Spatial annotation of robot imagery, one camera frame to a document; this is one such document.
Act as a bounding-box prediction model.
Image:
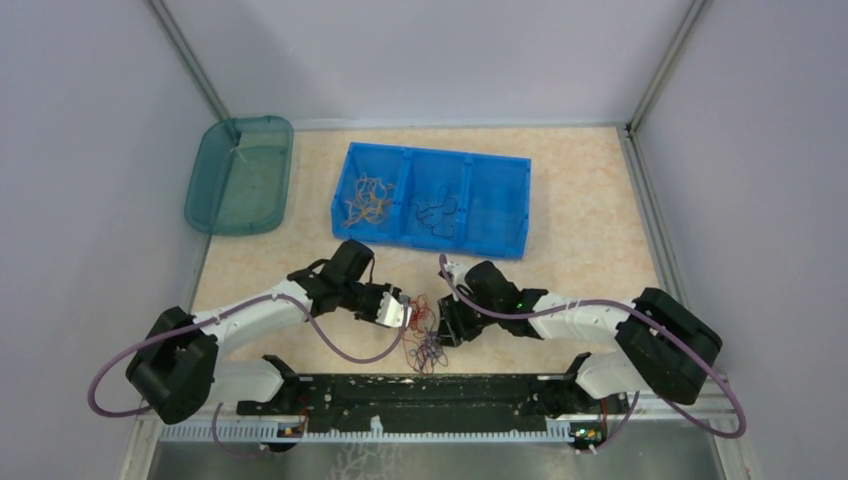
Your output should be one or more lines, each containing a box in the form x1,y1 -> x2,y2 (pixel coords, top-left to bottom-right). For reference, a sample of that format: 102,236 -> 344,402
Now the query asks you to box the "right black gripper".
434,287 -> 502,347

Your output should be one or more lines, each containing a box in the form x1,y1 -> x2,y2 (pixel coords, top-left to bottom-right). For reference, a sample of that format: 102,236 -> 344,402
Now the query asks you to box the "yellow wire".
341,173 -> 397,229

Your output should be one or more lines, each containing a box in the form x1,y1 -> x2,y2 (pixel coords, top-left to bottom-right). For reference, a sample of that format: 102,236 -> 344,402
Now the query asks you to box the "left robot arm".
125,240 -> 411,425

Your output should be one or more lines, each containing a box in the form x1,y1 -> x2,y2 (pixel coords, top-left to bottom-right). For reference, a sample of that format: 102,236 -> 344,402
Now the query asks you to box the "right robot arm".
438,256 -> 723,412

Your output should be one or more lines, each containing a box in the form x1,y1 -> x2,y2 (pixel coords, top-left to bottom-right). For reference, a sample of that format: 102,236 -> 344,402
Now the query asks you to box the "blue three-compartment bin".
330,142 -> 532,259

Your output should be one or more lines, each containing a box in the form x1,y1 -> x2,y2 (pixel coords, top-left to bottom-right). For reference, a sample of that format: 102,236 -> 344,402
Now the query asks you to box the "teal translucent plastic tray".
184,116 -> 294,237

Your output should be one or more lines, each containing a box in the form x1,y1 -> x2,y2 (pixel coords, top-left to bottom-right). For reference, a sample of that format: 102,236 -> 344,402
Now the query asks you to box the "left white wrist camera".
374,292 -> 410,329

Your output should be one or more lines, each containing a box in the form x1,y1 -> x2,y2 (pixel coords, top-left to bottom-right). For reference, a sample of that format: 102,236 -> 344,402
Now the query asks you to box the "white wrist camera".
374,292 -> 410,329
439,254 -> 470,286

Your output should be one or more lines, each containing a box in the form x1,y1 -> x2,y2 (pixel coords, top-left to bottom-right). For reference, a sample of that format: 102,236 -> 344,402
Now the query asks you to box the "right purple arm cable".
438,254 -> 748,440

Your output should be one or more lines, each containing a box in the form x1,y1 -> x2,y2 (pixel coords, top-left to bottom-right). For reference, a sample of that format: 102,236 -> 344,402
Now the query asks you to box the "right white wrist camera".
439,254 -> 470,286

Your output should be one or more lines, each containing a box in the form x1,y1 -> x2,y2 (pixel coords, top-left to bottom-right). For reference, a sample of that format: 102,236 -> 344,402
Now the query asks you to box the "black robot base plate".
236,374 -> 629,449

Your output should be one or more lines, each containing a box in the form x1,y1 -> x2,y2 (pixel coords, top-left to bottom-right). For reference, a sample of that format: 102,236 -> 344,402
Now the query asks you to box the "aluminium frame rail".
135,374 -> 737,446

